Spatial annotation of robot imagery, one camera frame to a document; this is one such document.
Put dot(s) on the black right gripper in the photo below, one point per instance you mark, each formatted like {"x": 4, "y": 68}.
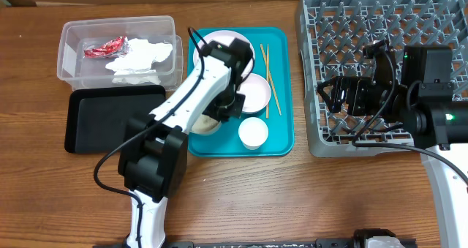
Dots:
{"x": 344, "y": 94}

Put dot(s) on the pink bowl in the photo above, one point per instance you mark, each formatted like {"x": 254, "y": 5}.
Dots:
{"x": 255, "y": 90}

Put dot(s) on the wooden chopstick left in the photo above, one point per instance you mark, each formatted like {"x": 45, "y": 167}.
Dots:
{"x": 273, "y": 88}

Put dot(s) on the teal serving tray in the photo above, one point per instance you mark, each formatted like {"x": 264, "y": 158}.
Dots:
{"x": 225, "y": 142}

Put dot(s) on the white napkin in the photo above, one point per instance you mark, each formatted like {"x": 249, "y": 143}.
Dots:
{"x": 139, "y": 58}

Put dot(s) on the small white cup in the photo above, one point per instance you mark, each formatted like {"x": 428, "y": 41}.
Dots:
{"x": 253, "y": 133}

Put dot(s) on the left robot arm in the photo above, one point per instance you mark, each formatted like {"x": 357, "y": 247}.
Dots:
{"x": 154, "y": 159}

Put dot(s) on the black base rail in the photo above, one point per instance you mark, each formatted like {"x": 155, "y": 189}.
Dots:
{"x": 361, "y": 238}

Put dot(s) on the pink plate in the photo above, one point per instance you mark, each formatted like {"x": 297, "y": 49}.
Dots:
{"x": 226, "y": 37}

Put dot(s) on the black tray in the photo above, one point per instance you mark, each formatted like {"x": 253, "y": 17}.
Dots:
{"x": 97, "y": 118}

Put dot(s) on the red snack wrapper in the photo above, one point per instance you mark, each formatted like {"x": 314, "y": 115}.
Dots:
{"x": 112, "y": 49}

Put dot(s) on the grey dishwasher rack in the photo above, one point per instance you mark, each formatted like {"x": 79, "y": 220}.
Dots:
{"x": 331, "y": 36}

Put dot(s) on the grey bowl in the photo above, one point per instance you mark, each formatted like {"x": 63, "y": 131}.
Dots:
{"x": 204, "y": 125}

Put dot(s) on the wooden chopstick right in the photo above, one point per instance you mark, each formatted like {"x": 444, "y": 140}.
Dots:
{"x": 267, "y": 110}

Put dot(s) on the rice pile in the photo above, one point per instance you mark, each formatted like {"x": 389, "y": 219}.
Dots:
{"x": 206, "y": 123}

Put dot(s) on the wooden chopstick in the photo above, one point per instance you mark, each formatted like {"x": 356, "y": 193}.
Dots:
{"x": 273, "y": 88}
{"x": 267, "y": 110}

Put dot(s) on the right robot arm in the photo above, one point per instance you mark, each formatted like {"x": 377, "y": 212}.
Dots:
{"x": 419, "y": 101}

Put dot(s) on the clear plastic bin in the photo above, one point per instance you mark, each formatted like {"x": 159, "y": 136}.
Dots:
{"x": 146, "y": 36}

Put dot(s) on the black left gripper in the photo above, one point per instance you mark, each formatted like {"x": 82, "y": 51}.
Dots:
{"x": 238, "y": 107}

